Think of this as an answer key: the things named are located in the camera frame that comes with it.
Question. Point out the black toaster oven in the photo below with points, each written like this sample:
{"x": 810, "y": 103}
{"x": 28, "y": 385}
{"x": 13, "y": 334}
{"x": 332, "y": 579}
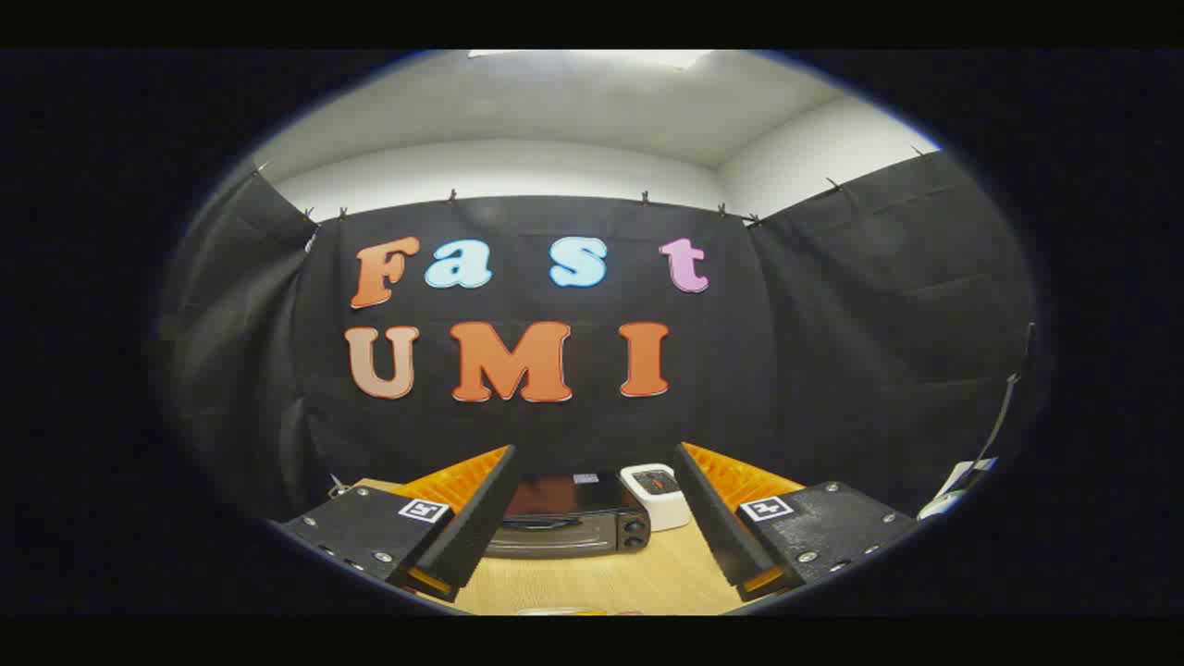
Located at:
{"x": 569, "y": 513}

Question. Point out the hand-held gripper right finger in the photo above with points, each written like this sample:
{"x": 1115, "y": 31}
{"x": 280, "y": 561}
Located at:
{"x": 717, "y": 518}

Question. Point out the white pop-up toaster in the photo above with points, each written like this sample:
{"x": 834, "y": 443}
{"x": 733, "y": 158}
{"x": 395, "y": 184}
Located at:
{"x": 659, "y": 499}

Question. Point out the white device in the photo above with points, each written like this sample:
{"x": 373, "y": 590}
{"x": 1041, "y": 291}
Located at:
{"x": 957, "y": 486}

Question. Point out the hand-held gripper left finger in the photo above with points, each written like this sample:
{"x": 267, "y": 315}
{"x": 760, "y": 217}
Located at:
{"x": 481, "y": 518}

